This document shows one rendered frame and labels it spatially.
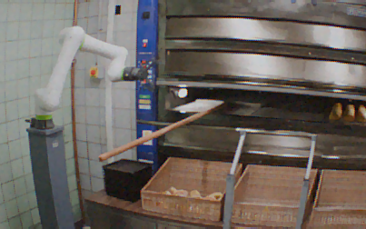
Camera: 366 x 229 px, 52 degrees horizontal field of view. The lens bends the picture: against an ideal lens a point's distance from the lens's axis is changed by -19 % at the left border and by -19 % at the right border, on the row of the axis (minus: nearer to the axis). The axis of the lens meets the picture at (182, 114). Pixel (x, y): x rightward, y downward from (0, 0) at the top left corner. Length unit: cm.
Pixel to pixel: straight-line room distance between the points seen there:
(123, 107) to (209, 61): 78
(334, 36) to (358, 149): 82
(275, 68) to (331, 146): 70
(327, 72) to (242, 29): 69
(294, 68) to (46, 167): 176
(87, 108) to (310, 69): 185
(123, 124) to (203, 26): 99
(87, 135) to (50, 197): 117
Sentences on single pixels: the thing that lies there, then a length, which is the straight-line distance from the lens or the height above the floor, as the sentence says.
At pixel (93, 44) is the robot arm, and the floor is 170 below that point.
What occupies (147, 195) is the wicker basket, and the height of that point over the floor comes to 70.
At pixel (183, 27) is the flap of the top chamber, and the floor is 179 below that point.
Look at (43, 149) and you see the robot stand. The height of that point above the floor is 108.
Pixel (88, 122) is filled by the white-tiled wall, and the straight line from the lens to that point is 369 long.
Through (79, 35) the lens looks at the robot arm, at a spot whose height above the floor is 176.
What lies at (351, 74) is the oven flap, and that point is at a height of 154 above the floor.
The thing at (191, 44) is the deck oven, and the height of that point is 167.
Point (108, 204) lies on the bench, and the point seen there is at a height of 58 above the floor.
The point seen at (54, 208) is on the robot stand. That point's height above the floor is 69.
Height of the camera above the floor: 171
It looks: 10 degrees down
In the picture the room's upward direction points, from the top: straight up
